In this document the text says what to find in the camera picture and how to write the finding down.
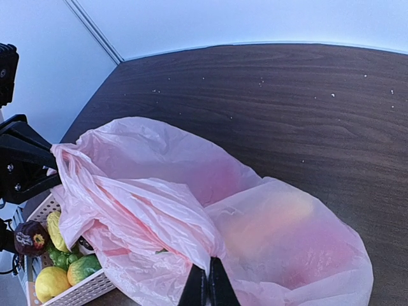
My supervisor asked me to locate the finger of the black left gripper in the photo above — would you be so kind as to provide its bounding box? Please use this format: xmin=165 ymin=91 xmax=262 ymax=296
xmin=15 ymin=173 xmax=61 ymax=204
xmin=1 ymin=114 xmax=57 ymax=170

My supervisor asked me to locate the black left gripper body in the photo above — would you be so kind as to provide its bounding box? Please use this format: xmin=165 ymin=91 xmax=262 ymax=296
xmin=1 ymin=149 xmax=19 ymax=204

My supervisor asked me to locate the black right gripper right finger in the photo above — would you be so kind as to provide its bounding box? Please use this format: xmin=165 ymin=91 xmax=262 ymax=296
xmin=208 ymin=258 xmax=240 ymax=306

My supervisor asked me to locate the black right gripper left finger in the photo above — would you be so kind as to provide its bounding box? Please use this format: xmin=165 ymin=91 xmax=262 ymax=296
xmin=178 ymin=265 xmax=207 ymax=306

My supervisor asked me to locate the pink plastic bag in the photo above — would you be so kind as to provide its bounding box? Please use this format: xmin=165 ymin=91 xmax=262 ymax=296
xmin=51 ymin=117 xmax=374 ymax=305

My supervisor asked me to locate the yellow starfruit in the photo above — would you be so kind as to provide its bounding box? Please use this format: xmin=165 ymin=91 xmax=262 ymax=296
xmin=47 ymin=211 xmax=70 ymax=253

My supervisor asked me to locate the dark purple mangosteen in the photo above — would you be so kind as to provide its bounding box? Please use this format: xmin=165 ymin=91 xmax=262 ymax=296
xmin=14 ymin=220 xmax=50 ymax=257

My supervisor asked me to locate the green orange mango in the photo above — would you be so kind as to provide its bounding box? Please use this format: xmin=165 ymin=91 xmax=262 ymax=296
xmin=67 ymin=254 xmax=102 ymax=286

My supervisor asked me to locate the pink plastic basket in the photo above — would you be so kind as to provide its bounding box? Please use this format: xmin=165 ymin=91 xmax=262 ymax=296
xmin=18 ymin=191 xmax=117 ymax=306

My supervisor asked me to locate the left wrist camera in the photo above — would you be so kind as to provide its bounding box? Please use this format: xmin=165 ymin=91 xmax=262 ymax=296
xmin=0 ymin=43 xmax=19 ymax=107

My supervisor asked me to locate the left aluminium frame post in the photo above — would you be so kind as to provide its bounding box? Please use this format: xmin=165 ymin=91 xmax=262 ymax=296
xmin=63 ymin=0 xmax=124 ymax=65

